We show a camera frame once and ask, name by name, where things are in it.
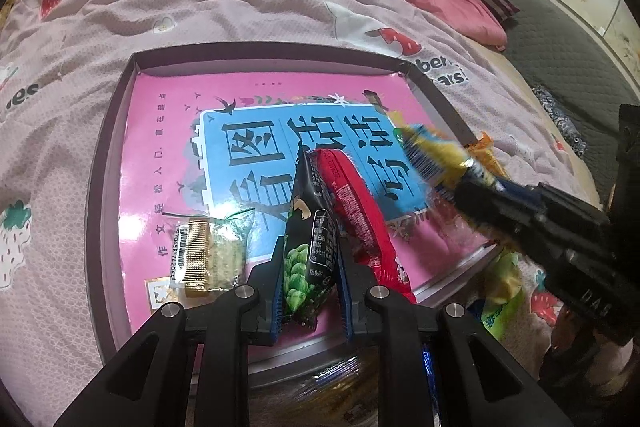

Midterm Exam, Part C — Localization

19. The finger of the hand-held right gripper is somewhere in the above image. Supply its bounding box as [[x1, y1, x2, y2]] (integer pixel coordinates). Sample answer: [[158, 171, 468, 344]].
[[450, 182, 546, 258], [462, 157, 548, 208]]

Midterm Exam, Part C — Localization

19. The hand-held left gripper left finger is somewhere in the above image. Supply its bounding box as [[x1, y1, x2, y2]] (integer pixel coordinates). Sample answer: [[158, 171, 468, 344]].
[[52, 237, 286, 427]]

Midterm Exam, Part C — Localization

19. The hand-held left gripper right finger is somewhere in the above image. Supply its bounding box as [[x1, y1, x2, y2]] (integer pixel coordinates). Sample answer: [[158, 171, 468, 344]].
[[334, 232, 573, 427]]

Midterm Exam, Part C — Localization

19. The orange wafer stick pack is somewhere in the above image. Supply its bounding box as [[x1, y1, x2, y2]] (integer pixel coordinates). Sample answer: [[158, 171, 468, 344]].
[[472, 132, 508, 180]]

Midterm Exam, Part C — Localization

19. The green clear packet yellow snack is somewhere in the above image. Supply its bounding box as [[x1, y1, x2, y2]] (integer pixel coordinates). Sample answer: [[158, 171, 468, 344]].
[[482, 252, 526, 308]]

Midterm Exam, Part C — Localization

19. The green pea snack packet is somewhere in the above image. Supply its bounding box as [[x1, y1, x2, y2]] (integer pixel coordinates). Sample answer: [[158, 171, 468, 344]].
[[279, 147, 341, 330]]

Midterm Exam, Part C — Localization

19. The clear packet gold wafer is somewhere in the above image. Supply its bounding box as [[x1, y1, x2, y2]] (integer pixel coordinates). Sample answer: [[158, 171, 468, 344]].
[[172, 212, 256, 295]]

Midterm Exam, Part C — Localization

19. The pink box with blue label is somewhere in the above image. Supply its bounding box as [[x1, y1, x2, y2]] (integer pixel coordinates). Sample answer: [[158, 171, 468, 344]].
[[85, 49, 501, 390]]

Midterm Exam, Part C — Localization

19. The clear brown snack packet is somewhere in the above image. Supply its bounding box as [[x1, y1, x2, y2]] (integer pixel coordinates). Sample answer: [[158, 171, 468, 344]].
[[250, 352, 396, 427]]

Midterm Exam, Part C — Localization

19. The blue patterned cloth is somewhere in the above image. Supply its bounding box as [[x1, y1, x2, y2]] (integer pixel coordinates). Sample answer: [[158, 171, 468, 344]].
[[531, 84, 586, 158]]

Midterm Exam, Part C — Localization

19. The beige bed sheet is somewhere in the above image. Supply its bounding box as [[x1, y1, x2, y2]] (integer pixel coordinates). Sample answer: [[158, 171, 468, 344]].
[[467, 38, 556, 148]]

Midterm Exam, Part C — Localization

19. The pink picture book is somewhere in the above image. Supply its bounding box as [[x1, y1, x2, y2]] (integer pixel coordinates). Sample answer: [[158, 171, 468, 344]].
[[117, 74, 493, 330]]

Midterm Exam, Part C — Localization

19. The pink strawberry printed blanket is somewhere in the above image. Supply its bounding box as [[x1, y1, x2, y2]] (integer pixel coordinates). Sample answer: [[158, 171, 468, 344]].
[[0, 0, 601, 427]]

